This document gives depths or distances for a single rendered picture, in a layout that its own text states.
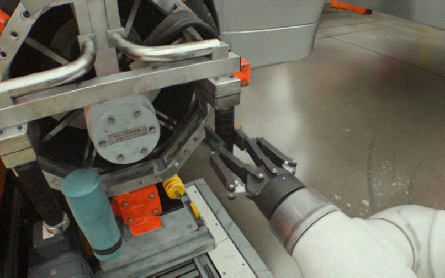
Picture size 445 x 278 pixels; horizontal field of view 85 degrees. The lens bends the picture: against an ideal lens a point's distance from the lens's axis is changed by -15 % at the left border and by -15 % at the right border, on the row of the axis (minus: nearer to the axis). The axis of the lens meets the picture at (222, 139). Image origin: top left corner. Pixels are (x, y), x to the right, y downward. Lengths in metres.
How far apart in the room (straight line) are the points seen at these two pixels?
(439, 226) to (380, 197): 1.35
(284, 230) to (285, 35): 0.89
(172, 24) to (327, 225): 0.41
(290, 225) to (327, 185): 1.37
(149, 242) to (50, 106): 0.79
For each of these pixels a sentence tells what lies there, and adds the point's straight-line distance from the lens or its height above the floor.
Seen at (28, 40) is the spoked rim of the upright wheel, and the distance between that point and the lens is 0.72.
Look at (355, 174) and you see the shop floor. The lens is 1.88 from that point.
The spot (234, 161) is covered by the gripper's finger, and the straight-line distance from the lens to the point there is 0.47.
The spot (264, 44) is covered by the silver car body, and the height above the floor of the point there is 0.84.
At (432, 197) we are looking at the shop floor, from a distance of 1.99.
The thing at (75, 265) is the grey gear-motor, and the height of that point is 0.40.
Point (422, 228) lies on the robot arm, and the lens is 0.44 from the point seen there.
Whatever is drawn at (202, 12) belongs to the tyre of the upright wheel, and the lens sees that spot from 0.76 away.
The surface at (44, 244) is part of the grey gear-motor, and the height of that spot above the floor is 0.43.
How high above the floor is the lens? 1.14
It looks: 35 degrees down
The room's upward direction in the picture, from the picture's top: straight up
